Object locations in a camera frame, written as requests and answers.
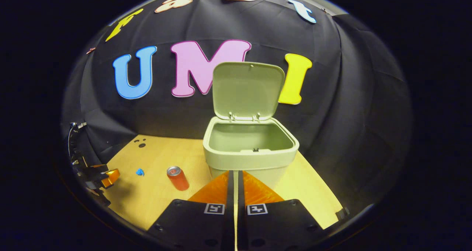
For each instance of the black desk edge bracket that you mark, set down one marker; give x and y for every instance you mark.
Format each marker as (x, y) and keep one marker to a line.
(343, 213)

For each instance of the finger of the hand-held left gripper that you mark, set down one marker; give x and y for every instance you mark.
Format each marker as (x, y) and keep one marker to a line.
(105, 177)

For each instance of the red cloth clip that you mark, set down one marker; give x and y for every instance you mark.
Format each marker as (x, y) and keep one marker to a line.
(90, 50)

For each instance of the green desktop garbage bin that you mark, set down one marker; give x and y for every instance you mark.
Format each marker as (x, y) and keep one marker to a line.
(250, 158)

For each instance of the blue paper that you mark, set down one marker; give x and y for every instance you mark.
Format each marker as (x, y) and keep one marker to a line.
(140, 172)

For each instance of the wooden desktop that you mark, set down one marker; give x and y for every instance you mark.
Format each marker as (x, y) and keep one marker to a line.
(155, 192)

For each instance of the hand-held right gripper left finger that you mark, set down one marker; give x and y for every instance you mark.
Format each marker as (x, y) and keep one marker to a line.
(230, 192)

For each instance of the black backdrop cloth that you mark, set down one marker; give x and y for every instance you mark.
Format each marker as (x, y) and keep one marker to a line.
(332, 114)

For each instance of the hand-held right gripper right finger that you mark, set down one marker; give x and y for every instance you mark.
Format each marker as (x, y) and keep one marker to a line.
(240, 192)

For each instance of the orange pop can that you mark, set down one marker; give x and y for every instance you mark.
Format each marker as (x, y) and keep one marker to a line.
(179, 181)

